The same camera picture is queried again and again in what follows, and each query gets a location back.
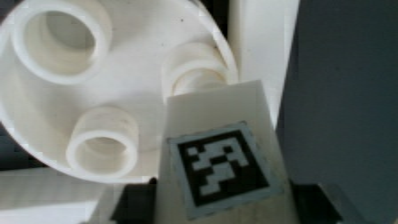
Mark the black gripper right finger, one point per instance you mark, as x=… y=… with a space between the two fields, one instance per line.
x=313 y=202

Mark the white front fence rail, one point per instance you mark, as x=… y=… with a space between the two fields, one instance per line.
x=48 y=198

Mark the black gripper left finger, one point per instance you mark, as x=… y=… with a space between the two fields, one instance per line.
x=134 y=211

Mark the white fence rail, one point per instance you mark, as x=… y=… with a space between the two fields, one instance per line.
x=48 y=198
x=260 y=36

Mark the white right fence rail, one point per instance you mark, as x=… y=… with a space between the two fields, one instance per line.
x=260 y=36

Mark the white round stool seat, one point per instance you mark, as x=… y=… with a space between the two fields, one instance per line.
x=95 y=57

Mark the white stool leg with tag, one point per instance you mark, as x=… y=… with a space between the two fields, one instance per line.
x=222 y=180

